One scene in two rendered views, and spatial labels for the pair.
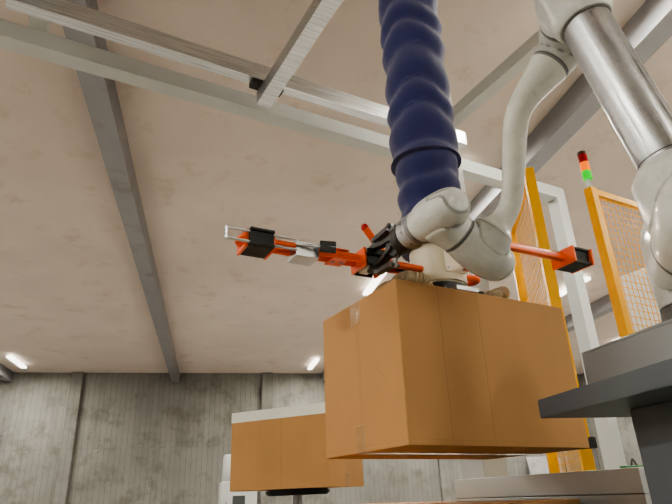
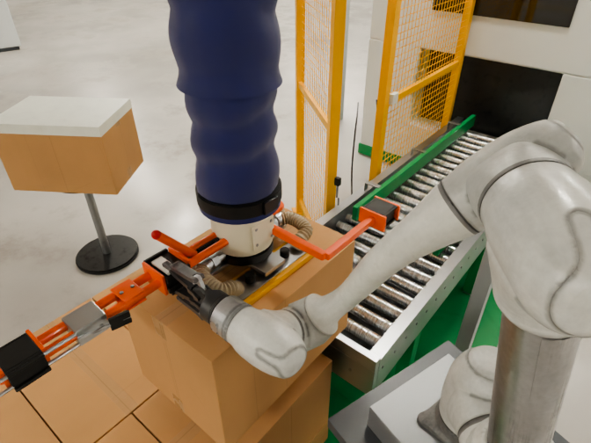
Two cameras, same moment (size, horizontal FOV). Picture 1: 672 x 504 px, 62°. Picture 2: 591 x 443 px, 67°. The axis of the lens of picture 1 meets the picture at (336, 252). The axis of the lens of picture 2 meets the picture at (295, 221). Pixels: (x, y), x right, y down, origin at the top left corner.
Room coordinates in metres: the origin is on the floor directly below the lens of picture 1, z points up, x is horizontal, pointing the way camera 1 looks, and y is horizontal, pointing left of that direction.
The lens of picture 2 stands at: (0.65, -0.10, 1.93)
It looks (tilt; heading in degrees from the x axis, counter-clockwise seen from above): 36 degrees down; 339
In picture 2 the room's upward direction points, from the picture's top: straight up
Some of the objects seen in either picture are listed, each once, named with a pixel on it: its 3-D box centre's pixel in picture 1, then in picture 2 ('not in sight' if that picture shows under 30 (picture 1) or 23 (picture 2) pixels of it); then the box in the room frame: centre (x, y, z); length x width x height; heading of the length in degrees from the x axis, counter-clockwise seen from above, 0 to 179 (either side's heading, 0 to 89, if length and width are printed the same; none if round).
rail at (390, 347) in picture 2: not in sight; (486, 229); (2.08, -1.73, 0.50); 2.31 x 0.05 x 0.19; 119
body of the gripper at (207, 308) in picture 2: (398, 241); (208, 301); (1.39, -0.17, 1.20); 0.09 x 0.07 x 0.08; 29
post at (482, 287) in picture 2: not in sight; (475, 308); (1.64, -1.30, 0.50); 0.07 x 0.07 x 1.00; 29
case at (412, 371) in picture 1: (447, 380); (246, 308); (1.65, -0.31, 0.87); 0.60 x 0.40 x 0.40; 120
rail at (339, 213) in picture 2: not in sight; (380, 189); (2.65, -1.41, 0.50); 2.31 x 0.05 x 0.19; 119
